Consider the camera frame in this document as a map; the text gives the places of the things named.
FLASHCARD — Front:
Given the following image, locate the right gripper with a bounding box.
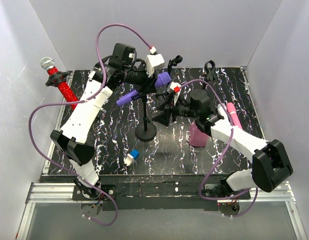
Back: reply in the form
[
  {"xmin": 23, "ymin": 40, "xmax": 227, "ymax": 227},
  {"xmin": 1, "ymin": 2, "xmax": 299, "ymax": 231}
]
[{"xmin": 151, "ymin": 94, "xmax": 199, "ymax": 127}]

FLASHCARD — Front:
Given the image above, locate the purple microphone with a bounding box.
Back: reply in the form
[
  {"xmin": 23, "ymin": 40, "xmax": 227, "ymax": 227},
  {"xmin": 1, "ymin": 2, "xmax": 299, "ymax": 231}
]
[{"xmin": 116, "ymin": 72, "xmax": 171, "ymax": 106}]

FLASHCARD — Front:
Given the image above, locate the purple mic round-base stand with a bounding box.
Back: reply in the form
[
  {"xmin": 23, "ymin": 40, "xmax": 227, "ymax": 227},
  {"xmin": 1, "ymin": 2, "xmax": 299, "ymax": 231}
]
[{"xmin": 135, "ymin": 95, "xmax": 157, "ymax": 142}]

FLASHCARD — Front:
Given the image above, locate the black tripod mic stand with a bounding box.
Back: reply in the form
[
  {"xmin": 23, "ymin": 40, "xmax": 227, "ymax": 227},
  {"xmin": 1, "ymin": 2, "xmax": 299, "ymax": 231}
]
[{"xmin": 155, "ymin": 54, "xmax": 185, "ymax": 101}]

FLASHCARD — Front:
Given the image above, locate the black round-base mic stand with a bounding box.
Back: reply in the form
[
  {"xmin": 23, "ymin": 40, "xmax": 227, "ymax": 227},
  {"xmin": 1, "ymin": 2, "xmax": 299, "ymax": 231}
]
[{"xmin": 203, "ymin": 60, "xmax": 218, "ymax": 82}]

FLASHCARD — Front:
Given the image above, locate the pink microphone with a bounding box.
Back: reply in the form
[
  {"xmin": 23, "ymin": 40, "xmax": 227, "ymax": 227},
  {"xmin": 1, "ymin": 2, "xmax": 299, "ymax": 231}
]
[{"xmin": 226, "ymin": 102, "xmax": 243, "ymax": 130}]

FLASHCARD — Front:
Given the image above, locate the white microphone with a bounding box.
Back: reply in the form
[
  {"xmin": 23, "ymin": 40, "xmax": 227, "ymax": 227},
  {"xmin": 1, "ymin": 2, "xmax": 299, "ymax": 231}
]
[{"xmin": 217, "ymin": 103, "xmax": 228, "ymax": 119}]

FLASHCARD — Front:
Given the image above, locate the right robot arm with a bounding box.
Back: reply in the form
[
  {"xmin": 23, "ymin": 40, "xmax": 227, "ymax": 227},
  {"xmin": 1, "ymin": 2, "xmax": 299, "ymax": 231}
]
[{"xmin": 152, "ymin": 89, "xmax": 294, "ymax": 199}]

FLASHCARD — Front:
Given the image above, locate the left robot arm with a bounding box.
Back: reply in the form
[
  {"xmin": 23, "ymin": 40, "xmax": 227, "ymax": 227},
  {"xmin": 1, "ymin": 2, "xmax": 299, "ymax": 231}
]
[{"xmin": 50, "ymin": 43, "xmax": 165, "ymax": 200}]

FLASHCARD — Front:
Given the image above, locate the red glitter microphone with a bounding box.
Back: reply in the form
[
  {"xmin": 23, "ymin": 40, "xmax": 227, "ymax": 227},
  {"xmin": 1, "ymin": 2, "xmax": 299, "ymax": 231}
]
[{"xmin": 40, "ymin": 57, "xmax": 78, "ymax": 102}]

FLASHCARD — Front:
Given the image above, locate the pink wedge-shaped case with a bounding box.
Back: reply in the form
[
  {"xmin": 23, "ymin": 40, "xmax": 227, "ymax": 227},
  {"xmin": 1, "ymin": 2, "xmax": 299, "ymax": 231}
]
[{"xmin": 189, "ymin": 121, "xmax": 209, "ymax": 148}]

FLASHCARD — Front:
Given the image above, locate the blue and white block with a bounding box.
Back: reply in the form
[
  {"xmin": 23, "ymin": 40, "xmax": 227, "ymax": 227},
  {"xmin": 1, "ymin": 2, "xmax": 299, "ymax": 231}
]
[{"xmin": 123, "ymin": 149, "xmax": 139, "ymax": 166}]

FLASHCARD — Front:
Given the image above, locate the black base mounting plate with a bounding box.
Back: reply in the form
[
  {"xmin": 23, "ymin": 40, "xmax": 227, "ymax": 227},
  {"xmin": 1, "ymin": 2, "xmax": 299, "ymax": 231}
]
[{"xmin": 72, "ymin": 174, "xmax": 252, "ymax": 212}]

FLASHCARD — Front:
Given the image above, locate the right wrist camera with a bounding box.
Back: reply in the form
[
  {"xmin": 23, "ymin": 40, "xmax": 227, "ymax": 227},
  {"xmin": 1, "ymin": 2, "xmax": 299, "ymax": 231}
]
[{"xmin": 168, "ymin": 81, "xmax": 181, "ymax": 106}]

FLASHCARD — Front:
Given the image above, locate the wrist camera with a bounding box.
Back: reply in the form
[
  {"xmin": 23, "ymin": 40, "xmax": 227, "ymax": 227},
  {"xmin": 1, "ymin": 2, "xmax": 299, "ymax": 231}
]
[
  {"xmin": 168, "ymin": 81, "xmax": 181, "ymax": 106},
  {"xmin": 144, "ymin": 46, "xmax": 165, "ymax": 78}
]

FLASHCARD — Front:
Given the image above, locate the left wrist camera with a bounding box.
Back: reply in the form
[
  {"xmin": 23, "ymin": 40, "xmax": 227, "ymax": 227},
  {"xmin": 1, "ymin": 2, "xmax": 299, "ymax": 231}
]
[{"xmin": 144, "ymin": 46, "xmax": 165, "ymax": 78}]

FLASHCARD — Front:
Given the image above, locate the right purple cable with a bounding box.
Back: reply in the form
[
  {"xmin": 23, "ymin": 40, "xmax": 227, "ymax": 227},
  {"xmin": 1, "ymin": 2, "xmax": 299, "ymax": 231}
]
[{"xmin": 178, "ymin": 79, "xmax": 259, "ymax": 218}]

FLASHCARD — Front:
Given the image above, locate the purple cable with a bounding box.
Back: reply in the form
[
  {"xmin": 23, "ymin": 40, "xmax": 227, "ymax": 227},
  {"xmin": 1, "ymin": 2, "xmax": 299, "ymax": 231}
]
[
  {"xmin": 178, "ymin": 79, "xmax": 259, "ymax": 218},
  {"xmin": 28, "ymin": 23, "xmax": 155, "ymax": 227}
]

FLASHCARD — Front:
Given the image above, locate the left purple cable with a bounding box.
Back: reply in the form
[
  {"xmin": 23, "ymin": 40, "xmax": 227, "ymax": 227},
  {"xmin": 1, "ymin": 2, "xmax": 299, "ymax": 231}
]
[{"xmin": 28, "ymin": 23, "xmax": 155, "ymax": 227}]

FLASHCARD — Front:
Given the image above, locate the aluminium frame rail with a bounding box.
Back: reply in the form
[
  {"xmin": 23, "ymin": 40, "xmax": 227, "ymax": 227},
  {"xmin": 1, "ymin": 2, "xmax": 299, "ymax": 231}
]
[{"xmin": 15, "ymin": 67, "xmax": 308, "ymax": 240}]

